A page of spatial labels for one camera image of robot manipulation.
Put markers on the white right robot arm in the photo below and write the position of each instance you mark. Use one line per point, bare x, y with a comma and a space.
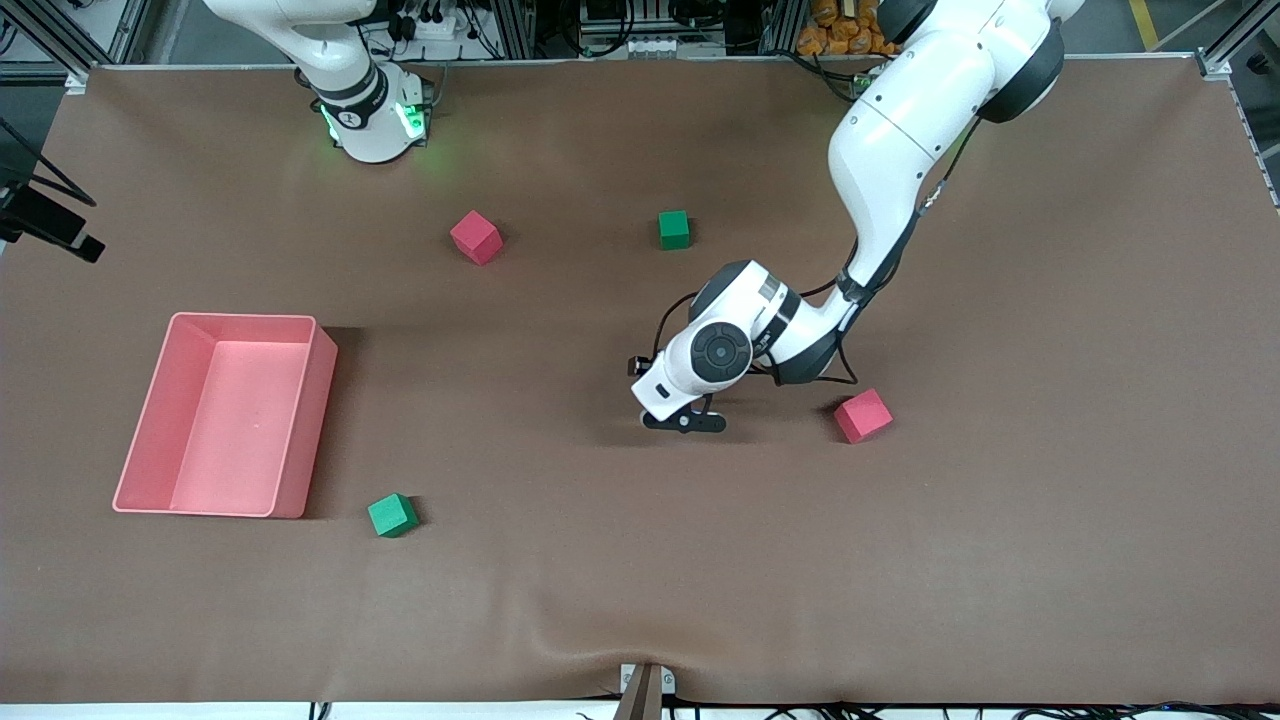
365, 130

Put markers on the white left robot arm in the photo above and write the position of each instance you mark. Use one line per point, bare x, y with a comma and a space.
900, 130

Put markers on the brown table mat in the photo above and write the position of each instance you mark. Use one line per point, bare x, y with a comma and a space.
640, 560

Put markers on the pink foam cube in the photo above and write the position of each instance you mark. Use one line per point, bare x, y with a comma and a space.
862, 416
475, 238

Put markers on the green foam cube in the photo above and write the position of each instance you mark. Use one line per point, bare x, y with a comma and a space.
392, 516
674, 230

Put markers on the pink plastic bin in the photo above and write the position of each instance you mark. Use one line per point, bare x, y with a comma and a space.
230, 420

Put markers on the black electronics rack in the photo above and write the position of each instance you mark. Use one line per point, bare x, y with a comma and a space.
650, 25

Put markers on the pile of orange toy breads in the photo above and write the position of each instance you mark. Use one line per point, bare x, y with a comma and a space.
830, 35

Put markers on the white power strip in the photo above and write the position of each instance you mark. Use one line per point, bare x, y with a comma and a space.
440, 28

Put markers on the aluminium frame rail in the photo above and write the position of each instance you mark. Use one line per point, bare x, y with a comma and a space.
60, 40
1240, 60

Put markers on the aluminium post with brackets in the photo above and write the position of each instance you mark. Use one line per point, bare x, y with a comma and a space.
640, 695

